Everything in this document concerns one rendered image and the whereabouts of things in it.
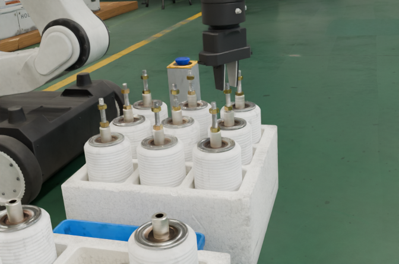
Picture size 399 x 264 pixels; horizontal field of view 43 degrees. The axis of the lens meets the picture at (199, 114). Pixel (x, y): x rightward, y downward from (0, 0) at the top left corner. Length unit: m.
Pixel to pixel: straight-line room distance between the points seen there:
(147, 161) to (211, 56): 0.24
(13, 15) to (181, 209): 3.01
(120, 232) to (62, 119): 0.54
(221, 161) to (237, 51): 0.23
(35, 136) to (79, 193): 0.35
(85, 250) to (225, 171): 0.29
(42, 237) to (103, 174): 0.28
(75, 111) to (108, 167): 0.50
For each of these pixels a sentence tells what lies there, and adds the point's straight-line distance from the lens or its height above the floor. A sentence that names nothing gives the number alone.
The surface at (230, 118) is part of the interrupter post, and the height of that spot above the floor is 0.27.
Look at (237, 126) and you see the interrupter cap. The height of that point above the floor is 0.25.
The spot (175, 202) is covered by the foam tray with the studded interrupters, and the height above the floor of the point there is 0.16.
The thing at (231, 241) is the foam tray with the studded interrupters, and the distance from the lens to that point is 0.99.
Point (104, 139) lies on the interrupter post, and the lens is 1.06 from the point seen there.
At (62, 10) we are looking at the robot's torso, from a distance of 1.41.
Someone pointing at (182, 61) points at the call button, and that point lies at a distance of 1.38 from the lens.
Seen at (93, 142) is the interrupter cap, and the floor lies 0.25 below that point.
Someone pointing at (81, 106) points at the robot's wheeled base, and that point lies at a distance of 1.56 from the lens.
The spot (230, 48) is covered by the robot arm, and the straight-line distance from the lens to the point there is 1.03.
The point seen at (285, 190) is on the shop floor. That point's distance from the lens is 1.36.
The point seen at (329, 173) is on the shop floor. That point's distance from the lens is 1.45.
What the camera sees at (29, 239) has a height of 0.24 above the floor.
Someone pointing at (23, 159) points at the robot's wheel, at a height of 0.15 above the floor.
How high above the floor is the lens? 0.63
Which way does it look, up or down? 19 degrees down
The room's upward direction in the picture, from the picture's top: 4 degrees counter-clockwise
